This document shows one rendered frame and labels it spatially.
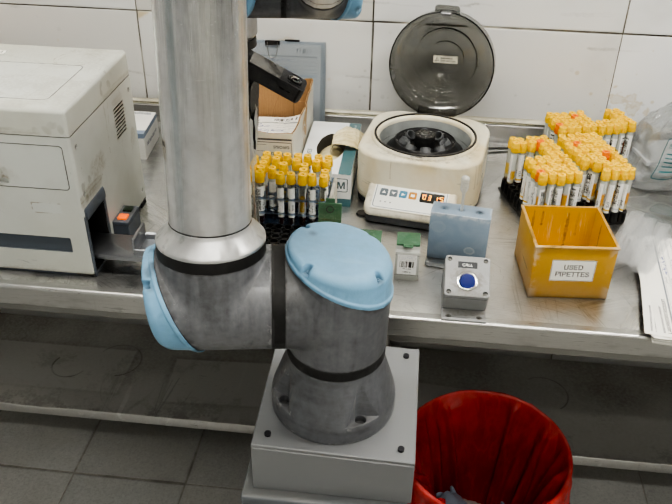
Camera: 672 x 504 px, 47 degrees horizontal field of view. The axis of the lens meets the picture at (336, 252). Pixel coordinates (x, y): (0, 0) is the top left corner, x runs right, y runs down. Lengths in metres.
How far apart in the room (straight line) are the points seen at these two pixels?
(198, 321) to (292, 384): 0.15
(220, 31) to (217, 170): 0.13
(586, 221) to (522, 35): 0.50
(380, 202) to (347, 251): 0.63
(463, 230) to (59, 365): 1.22
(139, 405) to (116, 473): 0.29
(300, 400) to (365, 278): 0.18
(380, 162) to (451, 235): 0.22
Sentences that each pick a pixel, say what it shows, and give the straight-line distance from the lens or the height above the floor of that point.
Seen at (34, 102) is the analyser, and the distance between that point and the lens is 1.26.
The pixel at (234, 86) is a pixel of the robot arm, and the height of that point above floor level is 1.36.
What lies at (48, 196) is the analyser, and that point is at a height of 1.03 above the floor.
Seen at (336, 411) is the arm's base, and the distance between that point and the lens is 0.89.
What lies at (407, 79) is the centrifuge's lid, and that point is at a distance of 1.70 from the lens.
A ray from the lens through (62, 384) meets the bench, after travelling 2.09.
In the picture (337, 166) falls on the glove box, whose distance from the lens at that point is 1.51.
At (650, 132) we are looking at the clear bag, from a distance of 1.72.
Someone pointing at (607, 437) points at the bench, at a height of 0.27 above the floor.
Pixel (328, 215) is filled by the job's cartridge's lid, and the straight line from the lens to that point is 1.30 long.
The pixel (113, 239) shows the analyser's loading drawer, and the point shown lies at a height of 0.91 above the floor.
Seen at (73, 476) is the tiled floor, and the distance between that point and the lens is 2.24.
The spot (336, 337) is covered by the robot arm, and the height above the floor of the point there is 1.10.
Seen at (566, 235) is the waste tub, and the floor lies 0.92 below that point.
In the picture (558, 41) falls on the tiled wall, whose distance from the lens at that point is 1.75.
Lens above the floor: 1.63
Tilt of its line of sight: 33 degrees down
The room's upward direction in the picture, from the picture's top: 1 degrees clockwise
